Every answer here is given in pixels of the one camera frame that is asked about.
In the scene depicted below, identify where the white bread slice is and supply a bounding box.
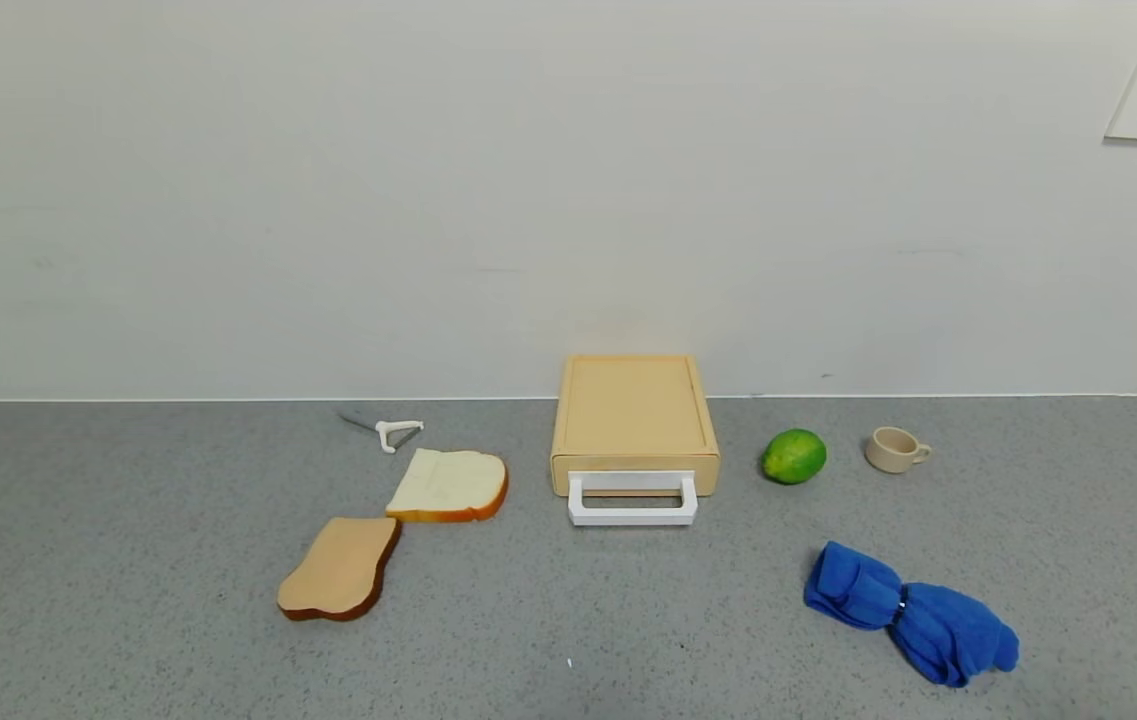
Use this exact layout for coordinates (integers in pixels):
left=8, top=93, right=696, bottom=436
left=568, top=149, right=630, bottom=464
left=386, top=447, right=509, bottom=524

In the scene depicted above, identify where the white peeler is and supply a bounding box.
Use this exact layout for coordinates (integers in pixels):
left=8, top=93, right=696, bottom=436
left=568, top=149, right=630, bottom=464
left=338, top=413, right=425, bottom=455

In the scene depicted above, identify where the green lime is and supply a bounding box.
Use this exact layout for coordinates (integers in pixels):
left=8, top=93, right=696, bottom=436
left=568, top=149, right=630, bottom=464
left=762, top=429, right=827, bottom=486

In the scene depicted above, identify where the tan bread slice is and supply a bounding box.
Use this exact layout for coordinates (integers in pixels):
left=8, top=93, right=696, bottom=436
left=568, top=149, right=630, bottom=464
left=278, top=516, right=402, bottom=623

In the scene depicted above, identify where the small beige cup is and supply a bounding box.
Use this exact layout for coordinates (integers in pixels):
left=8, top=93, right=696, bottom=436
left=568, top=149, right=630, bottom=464
left=864, top=426, right=932, bottom=475

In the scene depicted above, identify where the blue cloth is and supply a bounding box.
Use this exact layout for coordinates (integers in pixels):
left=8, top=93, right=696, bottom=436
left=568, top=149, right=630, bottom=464
left=804, top=541, right=1020, bottom=688

